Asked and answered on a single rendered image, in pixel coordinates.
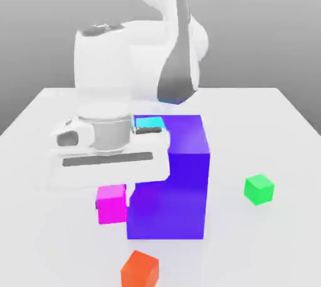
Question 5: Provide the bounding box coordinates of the small cyan cube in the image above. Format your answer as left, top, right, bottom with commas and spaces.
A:
134, 116, 167, 130

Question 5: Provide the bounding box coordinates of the large purple box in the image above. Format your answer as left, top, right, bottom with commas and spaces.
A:
126, 114, 211, 241

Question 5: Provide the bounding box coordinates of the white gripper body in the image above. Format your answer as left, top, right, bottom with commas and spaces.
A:
45, 130, 172, 190

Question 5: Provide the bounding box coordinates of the small orange cube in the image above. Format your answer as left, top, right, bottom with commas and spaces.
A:
120, 249, 161, 287

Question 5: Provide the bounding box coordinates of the small green cube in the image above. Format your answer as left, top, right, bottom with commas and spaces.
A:
243, 173, 276, 207

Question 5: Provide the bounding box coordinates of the small magenta cube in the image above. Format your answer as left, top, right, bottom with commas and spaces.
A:
96, 184, 128, 225

